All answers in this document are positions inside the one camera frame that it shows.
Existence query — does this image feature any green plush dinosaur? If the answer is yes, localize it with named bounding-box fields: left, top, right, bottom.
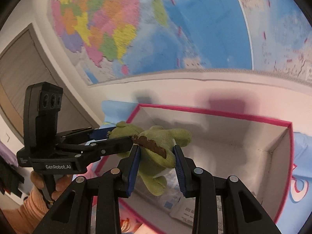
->
left=108, top=121, right=191, bottom=197

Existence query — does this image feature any clear plastic mask packet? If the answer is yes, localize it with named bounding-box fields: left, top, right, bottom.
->
left=134, top=170, right=183, bottom=212

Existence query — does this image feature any orange left sleeve forearm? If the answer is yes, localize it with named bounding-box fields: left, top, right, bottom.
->
left=2, top=186, right=49, bottom=233

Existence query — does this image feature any left hand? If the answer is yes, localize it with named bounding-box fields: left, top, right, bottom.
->
left=30, top=171, right=73, bottom=201

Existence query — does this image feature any grey wooden door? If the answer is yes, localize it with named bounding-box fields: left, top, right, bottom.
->
left=1, top=24, right=99, bottom=153

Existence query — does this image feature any blue cartoon pig tablecloth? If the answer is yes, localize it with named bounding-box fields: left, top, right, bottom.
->
left=102, top=100, right=311, bottom=233

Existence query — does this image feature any pink cardboard box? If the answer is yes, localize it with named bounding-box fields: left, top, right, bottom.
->
left=94, top=103, right=295, bottom=234

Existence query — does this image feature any colourful wall map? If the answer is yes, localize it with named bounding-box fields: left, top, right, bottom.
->
left=47, top=0, right=311, bottom=86

